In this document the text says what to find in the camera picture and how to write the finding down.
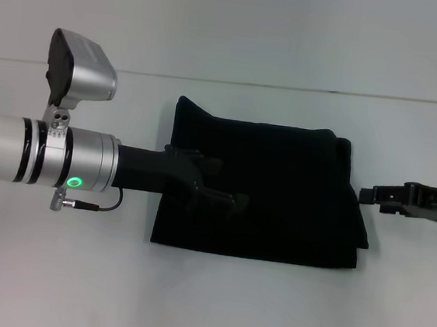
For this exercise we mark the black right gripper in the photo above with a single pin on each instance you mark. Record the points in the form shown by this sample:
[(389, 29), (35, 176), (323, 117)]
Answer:
[(429, 203)]

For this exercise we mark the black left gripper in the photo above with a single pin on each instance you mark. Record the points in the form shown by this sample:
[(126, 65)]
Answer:
[(147, 168)]

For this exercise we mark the black shirt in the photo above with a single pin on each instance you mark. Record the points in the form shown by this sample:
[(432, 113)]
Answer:
[(286, 186)]

